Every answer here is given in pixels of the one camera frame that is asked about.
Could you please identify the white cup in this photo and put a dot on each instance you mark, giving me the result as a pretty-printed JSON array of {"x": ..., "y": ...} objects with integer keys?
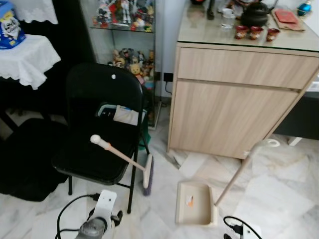
[{"x": 228, "y": 13}]

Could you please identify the white paper bag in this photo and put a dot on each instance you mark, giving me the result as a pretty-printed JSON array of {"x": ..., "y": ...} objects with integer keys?
[{"x": 127, "y": 115}]

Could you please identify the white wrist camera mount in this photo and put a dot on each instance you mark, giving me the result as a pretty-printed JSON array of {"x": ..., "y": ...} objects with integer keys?
[
  {"x": 104, "y": 201},
  {"x": 249, "y": 233}
]

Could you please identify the yellow bear plush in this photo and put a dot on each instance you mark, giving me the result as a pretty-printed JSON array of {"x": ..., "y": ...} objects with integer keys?
[{"x": 135, "y": 69}]

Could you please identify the green bin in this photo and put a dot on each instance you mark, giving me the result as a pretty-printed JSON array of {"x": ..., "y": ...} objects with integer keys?
[{"x": 144, "y": 134}]

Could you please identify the black wall socket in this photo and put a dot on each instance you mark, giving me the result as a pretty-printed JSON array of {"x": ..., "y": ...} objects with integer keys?
[{"x": 168, "y": 77}]

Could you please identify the dark bottle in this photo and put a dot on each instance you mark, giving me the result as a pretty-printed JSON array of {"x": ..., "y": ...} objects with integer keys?
[{"x": 211, "y": 9}]

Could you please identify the table with white lace cloth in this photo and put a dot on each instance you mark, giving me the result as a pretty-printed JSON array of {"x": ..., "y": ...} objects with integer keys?
[{"x": 25, "y": 57}]

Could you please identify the red flat box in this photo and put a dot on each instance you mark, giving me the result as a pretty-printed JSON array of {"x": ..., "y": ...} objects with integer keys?
[{"x": 285, "y": 16}]

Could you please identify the white lace cloth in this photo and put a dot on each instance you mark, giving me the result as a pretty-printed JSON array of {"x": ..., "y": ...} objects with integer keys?
[{"x": 35, "y": 10}]

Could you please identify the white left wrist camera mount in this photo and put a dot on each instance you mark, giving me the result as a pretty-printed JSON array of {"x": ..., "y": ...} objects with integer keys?
[{"x": 104, "y": 201}]

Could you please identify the brown woven mat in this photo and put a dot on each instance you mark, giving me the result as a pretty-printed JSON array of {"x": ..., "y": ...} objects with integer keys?
[{"x": 300, "y": 27}]

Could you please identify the beige broom with white knob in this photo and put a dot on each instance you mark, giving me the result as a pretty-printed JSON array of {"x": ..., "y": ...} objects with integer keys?
[{"x": 122, "y": 154}]

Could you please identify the large black bag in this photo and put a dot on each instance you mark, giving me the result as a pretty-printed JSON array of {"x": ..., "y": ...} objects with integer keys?
[{"x": 30, "y": 159}]

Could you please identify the blue printed package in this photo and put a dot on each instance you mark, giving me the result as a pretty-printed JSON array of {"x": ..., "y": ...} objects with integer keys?
[{"x": 9, "y": 30}]

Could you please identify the light wooden cabinet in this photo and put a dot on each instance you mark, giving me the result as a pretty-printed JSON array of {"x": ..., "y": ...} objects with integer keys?
[{"x": 224, "y": 109}]

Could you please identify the white box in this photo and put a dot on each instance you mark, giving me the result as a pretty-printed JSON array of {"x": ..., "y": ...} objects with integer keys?
[{"x": 311, "y": 85}]

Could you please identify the black folding chair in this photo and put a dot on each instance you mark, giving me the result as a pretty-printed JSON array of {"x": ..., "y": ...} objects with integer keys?
[{"x": 104, "y": 89}]

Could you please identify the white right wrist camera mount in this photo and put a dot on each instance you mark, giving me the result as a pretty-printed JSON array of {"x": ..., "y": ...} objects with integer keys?
[{"x": 249, "y": 233}]

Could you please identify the blue round ornament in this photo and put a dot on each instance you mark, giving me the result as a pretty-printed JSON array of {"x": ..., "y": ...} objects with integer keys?
[{"x": 304, "y": 8}]

